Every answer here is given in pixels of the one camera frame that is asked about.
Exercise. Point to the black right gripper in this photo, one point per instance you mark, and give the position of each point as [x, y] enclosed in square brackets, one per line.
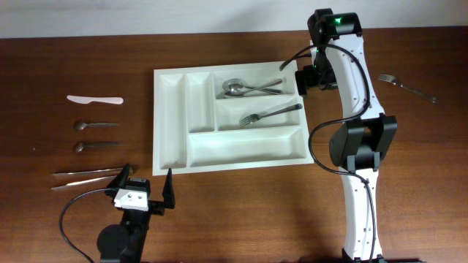
[309, 81]

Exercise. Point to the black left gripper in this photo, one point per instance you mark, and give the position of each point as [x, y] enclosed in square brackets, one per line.
[157, 207]

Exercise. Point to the metal fork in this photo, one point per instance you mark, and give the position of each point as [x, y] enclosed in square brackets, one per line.
[395, 81]
[256, 117]

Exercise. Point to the large metal spoon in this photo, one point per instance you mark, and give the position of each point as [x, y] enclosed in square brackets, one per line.
[225, 94]

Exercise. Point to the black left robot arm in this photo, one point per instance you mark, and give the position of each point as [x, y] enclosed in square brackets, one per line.
[124, 242]

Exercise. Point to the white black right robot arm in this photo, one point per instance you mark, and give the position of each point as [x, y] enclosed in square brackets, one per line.
[359, 146]

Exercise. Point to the metal knife upper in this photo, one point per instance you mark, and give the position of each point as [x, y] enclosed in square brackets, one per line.
[107, 171]

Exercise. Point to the metal knife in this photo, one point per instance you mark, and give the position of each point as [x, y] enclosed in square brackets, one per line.
[107, 171]
[82, 182]

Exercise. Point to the metal knife lower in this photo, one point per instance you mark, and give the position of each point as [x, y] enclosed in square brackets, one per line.
[82, 182]

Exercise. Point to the small metal teaspoon lower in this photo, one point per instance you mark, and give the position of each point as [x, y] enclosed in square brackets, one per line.
[82, 146]

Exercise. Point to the small metal teaspoon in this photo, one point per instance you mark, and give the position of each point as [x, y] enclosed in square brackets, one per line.
[81, 125]
[82, 146]

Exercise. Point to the metal spoon in tray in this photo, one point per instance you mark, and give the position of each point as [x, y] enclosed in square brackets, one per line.
[237, 87]

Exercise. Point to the small metal teaspoon upper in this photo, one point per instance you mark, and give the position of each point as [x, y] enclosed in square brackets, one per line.
[81, 125]

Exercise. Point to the white plastic cutlery tray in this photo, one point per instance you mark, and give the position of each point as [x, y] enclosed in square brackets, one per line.
[196, 132]

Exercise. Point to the pink plastic knife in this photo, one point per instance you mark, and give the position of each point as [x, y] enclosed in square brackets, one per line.
[88, 99]

